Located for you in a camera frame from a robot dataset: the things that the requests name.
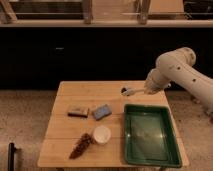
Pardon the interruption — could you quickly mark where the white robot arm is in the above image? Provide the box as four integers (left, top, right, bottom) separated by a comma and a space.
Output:
144, 47, 213, 116

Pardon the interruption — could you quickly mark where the brown wooden block brush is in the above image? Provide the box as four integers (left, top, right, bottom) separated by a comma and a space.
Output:
67, 106, 89, 118

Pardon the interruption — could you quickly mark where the green plastic tray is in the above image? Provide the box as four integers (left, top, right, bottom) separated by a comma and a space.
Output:
123, 104, 182, 168

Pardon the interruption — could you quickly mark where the blue sponge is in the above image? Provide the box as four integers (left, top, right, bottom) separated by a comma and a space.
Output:
93, 104, 112, 120

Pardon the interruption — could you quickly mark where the white paper cup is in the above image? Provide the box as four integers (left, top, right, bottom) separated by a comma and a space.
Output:
93, 125, 111, 145

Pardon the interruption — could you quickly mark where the brown pine cone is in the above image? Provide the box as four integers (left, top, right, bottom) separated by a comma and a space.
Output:
69, 133, 93, 159

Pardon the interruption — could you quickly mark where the black pole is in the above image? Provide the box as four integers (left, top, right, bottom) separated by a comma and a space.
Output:
8, 143, 16, 171

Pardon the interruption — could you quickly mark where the wooden shelf rail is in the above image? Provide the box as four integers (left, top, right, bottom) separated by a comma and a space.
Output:
0, 0, 213, 28

